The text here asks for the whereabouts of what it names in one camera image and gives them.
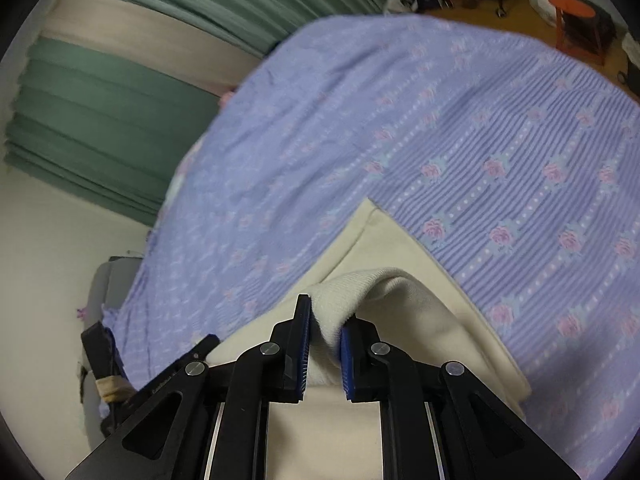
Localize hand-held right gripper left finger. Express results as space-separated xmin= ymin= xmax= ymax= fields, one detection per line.
xmin=65 ymin=294 xmax=313 ymax=480

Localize purple floral bed sheet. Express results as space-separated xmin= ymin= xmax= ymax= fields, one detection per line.
xmin=100 ymin=14 xmax=640 ymax=480

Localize white bag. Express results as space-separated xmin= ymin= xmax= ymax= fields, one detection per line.
xmin=525 ymin=0 xmax=558 ymax=28

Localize grey chair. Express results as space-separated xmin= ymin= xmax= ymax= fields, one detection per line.
xmin=80 ymin=257 xmax=151 ymax=453

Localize beige curtain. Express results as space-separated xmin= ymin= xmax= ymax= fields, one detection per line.
xmin=40 ymin=0 xmax=266 ymax=96

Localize cream pants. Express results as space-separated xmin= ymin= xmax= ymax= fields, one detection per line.
xmin=205 ymin=199 xmax=532 ymax=480

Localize orange stool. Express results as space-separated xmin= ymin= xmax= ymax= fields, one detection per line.
xmin=547 ymin=0 xmax=608 ymax=66

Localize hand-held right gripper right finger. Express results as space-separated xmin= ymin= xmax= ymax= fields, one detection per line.
xmin=340 ymin=315 xmax=581 ymax=480

